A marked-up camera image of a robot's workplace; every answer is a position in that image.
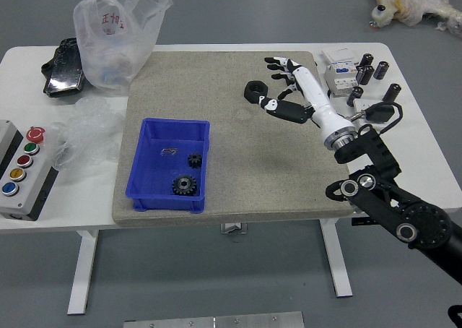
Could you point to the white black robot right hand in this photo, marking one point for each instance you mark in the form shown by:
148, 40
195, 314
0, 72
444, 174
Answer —
317, 97

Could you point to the big black hex nut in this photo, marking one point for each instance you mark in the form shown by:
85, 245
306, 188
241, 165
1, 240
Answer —
249, 91

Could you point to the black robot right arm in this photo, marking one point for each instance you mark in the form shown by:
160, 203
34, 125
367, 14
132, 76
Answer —
422, 223

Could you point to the grey push-button control box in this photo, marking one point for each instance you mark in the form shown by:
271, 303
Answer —
21, 169

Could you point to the white circuit breaker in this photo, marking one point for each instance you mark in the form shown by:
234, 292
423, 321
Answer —
339, 75

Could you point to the black cylindrical capacitor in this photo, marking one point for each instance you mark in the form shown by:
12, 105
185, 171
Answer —
365, 76
355, 96
391, 94
366, 60
381, 70

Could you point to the black power adapter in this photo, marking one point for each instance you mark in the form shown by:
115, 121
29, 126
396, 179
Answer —
380, 114

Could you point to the grey-brown table mat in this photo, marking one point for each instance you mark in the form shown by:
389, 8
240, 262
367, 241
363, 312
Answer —
234, 162

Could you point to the plush toy in plastic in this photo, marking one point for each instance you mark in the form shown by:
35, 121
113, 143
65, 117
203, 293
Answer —
411, 3

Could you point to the small black gear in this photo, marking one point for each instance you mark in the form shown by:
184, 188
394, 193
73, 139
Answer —
194, 160

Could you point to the small clear metal clip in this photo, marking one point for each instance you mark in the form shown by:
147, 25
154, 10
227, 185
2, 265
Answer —
169, 151

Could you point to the big black gear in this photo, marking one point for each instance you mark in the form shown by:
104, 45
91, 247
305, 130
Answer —
184, 185

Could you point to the white table leg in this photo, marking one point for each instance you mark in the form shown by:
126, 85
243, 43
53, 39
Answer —
337, 263
84, 270

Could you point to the blue plastic bin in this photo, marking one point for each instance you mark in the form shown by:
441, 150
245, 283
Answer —
159, 183

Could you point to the white plastic bag red print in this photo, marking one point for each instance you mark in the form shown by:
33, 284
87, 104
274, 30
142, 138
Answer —
112, 53

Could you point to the clear crumpled plastic wrap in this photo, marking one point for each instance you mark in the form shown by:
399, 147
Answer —
90, 129

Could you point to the grey metal plate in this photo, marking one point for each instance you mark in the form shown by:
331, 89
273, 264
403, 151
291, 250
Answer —
216, 320

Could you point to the black glossy plastic package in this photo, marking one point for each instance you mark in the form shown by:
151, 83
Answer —
63, 71

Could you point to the white wall socket plate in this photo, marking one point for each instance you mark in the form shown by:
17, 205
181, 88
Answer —
359, 105

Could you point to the metal bracket under table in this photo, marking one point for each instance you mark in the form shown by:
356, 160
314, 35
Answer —
234, 228

